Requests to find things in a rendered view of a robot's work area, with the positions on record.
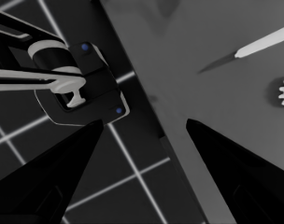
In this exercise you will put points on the dark robot body, pale bars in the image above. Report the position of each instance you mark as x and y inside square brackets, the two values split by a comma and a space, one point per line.
[95, 90]

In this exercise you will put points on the large thick white disc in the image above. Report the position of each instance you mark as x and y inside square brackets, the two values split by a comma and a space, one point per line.
[266, 41]

